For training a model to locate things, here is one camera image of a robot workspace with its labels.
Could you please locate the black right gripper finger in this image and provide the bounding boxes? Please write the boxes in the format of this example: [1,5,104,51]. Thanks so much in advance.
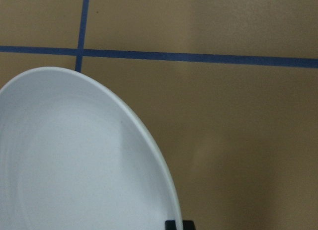
[165,220,196,230]

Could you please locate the blue plate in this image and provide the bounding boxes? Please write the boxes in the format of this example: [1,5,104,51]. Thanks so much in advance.
[0,67,182,230]

